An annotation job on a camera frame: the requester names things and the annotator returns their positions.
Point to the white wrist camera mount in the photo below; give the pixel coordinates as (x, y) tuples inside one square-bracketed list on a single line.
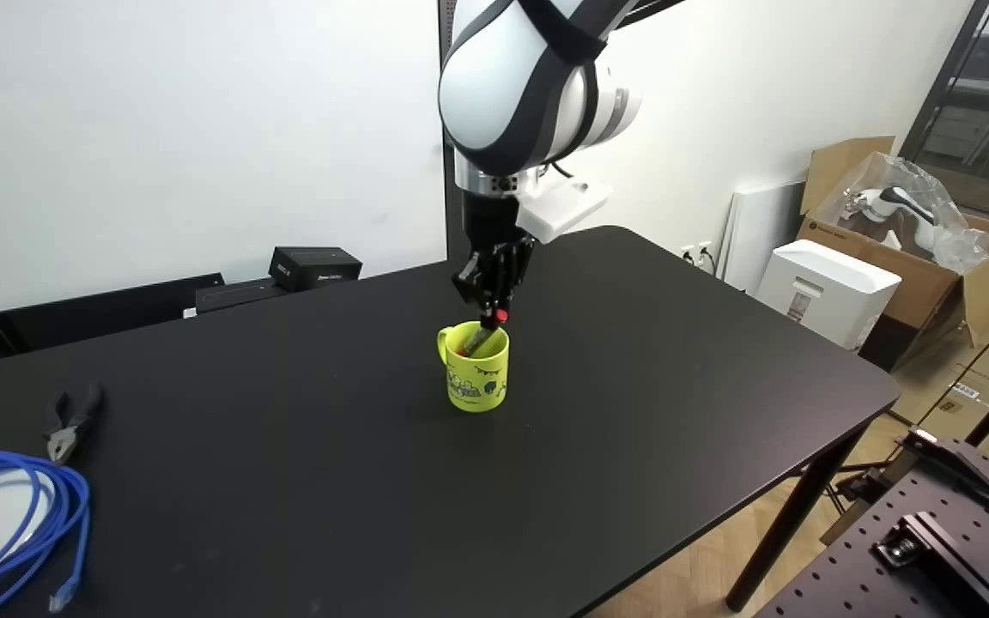
[(565, 208)]

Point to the white printer box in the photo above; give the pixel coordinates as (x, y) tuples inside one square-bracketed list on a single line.
[(824, 285)]

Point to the clear plastic wrap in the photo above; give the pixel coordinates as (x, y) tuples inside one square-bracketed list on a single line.
[(906, 208)]

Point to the black pliers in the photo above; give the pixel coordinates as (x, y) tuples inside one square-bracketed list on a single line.
[(82, 412)]

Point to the white wall outlet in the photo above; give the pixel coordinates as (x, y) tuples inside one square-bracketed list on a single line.
[(699, 252)]

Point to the grey marker with red cap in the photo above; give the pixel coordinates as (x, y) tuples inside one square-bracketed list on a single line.
[(483, 333)]

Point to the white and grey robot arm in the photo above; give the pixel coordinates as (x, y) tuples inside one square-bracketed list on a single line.
[(494, 89)]

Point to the black table leg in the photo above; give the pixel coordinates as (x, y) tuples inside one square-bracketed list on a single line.
[(787, 526)]

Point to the black angled bracket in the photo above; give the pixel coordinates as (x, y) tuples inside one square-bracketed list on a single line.
[(951, 458)]

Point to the long black flat panel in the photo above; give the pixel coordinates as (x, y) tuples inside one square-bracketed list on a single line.
[(82, 312)]

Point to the yellow mug with print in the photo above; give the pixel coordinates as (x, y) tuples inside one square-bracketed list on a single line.
[(479, 381)]

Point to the black rail bracket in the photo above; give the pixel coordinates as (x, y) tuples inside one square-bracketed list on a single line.
[(917, 543)]

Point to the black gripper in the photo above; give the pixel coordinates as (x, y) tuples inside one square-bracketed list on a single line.
[(494, 227)]

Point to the black perforated breadboard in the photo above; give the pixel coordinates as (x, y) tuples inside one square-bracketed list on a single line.
[(839, 584)]

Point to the small black box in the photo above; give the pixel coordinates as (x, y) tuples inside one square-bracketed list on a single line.
[(315, 266)]

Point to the brown cardboard box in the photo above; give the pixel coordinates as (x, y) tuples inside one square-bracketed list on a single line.
[(929, 285)]

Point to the white flat panel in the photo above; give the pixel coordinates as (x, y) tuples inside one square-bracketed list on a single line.
[(756, 227)]

